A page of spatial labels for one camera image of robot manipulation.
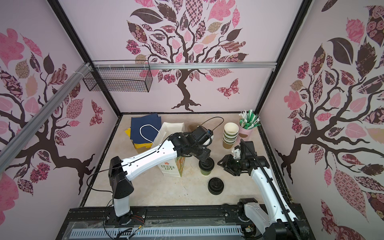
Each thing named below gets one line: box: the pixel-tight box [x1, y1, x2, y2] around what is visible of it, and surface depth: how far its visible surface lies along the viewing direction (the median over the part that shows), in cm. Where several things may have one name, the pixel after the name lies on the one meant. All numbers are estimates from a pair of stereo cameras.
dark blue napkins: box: [130, 113, 162, 144], surface depth 78 cm
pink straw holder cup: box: [237, 126, 255, 141], surface depth 95 cm
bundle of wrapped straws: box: [238, 109, 261, 130], surface depth 94 cm
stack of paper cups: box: [222, 122, 240, 149], surface depth 89 cm
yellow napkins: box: [124, 128, 153, 149], surface depth 100 cm
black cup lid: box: [198, 156, 215, 172], surface depth 81 cm
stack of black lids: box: [208, 177, 225, 196], surface depth 81 cm
